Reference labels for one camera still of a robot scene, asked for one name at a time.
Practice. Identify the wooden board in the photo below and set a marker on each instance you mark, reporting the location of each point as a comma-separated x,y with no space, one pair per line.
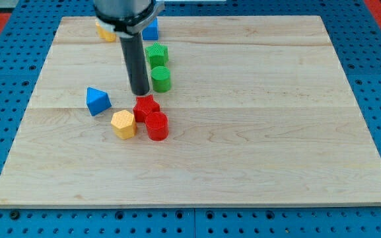
260,115

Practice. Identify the red star block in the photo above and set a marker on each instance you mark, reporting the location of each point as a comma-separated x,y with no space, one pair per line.
145,106

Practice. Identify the blue triangle block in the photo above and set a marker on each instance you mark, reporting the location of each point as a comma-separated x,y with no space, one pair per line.
97,101

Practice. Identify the green star block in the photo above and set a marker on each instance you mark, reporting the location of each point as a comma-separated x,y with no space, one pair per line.
157,55

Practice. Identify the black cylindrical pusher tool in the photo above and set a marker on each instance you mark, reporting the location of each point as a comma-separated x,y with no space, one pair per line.
134,58

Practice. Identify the blue cube block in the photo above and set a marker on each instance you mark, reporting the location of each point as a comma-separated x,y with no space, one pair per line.
150,33

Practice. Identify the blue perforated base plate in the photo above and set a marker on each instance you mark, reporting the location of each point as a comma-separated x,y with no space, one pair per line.
26,31

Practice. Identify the yellow hexagon block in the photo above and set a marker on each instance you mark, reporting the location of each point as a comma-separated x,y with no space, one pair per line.
124,124

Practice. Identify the red circle block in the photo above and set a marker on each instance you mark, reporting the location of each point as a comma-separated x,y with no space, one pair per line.
157,126

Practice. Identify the green circle block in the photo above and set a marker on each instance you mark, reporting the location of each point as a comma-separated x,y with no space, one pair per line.
161,80

